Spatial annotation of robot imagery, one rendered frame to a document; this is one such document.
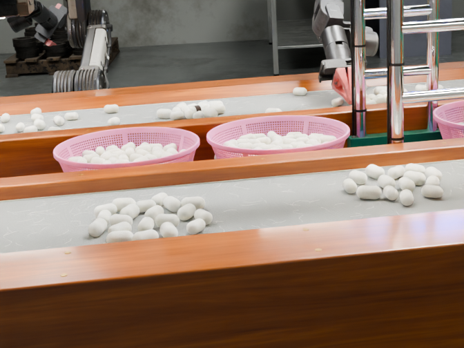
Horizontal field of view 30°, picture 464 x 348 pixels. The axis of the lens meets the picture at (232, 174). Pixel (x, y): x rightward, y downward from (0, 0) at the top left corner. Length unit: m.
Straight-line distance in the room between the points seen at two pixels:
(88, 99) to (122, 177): 0.70
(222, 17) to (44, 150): 6.98
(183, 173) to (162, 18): 7.31
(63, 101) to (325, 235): 1.12
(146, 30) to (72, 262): 7.70
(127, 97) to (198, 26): 6.60
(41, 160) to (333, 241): 0.82
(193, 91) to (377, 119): 0.51
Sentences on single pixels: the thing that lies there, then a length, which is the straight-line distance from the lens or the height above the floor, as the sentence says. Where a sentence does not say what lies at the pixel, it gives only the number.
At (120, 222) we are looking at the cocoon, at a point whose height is 0.76.
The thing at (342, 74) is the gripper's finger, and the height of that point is 0.81.
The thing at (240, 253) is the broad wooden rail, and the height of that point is 0.77.
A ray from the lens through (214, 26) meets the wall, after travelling 8.65.
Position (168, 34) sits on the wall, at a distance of 8.69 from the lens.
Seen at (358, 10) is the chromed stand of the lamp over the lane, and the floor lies 0.97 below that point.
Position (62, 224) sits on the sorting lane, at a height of 0.74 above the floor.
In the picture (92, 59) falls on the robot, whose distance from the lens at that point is 2.35.
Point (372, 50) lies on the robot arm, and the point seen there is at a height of 0.84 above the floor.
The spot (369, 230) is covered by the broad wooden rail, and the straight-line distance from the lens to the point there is 1.09.
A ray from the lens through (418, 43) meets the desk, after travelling 7.24.
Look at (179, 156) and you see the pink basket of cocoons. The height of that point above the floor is 0.76.
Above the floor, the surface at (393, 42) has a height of 0.94.
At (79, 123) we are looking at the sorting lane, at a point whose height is 0.74.
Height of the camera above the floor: 1.15
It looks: 16 degrees down
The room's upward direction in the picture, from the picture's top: 3 degrees counter-clockwise
